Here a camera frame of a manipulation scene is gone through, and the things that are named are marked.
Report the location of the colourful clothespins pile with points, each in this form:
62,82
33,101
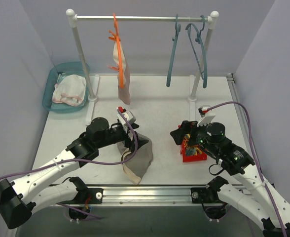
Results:
187,150

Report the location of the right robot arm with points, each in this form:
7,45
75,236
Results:
265,206

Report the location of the grey beige underwear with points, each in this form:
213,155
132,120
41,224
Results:
138,165

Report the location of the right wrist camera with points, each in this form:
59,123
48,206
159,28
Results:
207,115

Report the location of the red plastic bin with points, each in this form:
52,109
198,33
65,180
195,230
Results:
193,158

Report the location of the white pink-trimmed underwear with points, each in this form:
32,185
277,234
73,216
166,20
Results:
71,91

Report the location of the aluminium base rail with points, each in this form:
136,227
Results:
147,195

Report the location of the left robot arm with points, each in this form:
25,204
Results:
81,151

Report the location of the white clothes rack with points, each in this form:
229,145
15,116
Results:
202,73

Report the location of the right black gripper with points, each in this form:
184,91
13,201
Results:
192,131

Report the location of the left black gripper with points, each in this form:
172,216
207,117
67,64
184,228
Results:
129,138

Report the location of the teal plastic basin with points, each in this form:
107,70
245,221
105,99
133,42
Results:
56,76

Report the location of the orange plastic hanger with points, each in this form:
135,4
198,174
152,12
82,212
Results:
116,38

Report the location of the beige brown underwear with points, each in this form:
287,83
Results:
123,92

